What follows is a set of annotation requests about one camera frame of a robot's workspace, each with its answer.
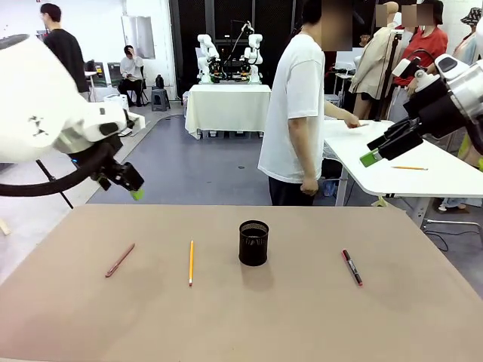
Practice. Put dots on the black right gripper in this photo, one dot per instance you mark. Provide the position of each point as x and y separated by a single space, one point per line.
434 109

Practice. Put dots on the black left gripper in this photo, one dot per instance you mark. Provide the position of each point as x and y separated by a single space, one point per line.
107 164

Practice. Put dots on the pink pen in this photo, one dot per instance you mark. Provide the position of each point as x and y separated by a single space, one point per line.
120 260

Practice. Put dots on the yellow pencil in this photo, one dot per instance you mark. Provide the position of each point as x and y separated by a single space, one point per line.
191 264
409 168

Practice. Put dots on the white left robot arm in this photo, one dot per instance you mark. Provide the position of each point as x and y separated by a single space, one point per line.
37 94

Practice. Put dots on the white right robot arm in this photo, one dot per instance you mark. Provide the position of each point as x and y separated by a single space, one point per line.
468 86

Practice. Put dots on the person's left forearm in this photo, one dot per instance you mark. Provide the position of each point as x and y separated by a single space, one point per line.
336 112

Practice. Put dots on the person's right forearm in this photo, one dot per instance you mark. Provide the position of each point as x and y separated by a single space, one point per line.
308 151

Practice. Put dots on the white lab robot arm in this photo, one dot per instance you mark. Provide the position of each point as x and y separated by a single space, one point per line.
205 53
254 53

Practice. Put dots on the black mesh pen holder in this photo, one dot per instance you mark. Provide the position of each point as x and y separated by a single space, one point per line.
253 249

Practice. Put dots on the person's left hand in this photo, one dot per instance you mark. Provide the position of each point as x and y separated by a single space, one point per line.
354 121

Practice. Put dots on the person's right hand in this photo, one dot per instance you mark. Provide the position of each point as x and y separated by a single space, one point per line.
309 186

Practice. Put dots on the white side table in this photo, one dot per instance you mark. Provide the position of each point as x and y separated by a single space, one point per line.
415 181

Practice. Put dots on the black light stand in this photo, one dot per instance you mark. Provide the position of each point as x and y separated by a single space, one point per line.
388 75

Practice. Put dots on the clear plastic sheet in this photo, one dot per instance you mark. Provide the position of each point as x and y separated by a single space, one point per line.
332 154

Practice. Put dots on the mannequin in beige jacket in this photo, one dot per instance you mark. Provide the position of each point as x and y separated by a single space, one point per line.
371 64

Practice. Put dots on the white air purifier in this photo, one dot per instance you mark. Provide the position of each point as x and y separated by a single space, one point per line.
115 101

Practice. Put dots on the grey plastic stool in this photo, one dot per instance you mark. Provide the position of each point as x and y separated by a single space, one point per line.
160 99

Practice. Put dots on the small black bag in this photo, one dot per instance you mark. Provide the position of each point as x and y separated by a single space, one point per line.
160 81

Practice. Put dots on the seated person in grey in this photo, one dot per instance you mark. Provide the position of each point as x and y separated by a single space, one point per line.
132 71

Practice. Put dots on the person in white t-shirt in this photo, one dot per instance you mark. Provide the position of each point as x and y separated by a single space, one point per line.
294 94

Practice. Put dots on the mannequin with bucket hat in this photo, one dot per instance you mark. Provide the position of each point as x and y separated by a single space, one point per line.
469 41

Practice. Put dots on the small wooden block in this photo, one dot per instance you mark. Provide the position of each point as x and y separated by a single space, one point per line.
4 227

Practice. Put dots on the table with white cloth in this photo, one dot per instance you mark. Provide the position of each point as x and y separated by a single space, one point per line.
226 105

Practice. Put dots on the red and black marker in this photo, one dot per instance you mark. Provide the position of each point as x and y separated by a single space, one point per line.
352 267

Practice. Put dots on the standing person in black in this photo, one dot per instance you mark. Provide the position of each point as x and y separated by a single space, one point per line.
66 53

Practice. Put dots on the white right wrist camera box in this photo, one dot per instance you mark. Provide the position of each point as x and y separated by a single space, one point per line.
403 67

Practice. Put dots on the silver wall panel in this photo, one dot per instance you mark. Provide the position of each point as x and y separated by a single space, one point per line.
138 37

